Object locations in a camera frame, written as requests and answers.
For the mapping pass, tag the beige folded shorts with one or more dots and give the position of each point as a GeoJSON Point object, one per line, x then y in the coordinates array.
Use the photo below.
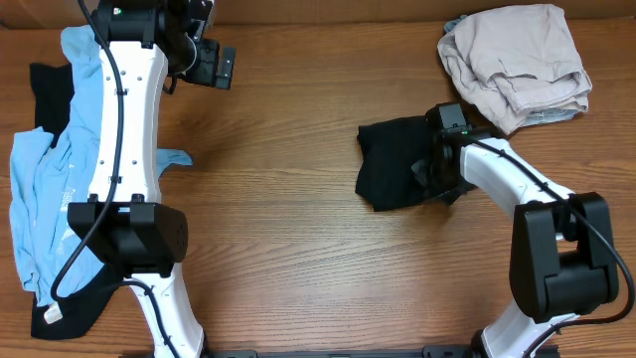
{"type": "Point", "coordinates": [517, 59]}

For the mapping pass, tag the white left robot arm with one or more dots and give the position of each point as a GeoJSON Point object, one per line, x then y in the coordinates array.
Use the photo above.
{"type": "Point", "coordinates": [146, 47]}

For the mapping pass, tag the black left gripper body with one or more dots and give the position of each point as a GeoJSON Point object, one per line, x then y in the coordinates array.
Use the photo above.
{"type": "Point", "coordinates": [198, 62]}

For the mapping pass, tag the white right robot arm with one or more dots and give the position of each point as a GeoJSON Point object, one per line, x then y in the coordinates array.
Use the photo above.
{"type": "Point", "coordinates": [564, 269]}

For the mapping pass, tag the light blue t-shirt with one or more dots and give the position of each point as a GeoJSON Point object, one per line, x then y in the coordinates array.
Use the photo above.
{"type": "Point", "coordinates": [48, 173]}

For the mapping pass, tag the black t-shirt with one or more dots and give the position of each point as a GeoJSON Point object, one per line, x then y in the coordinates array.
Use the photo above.
{"type": "Point", "coordinates": [390, 149]}

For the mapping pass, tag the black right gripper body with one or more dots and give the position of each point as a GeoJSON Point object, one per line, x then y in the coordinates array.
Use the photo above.
{"type": "Point", "coordinates": [440, 181]}

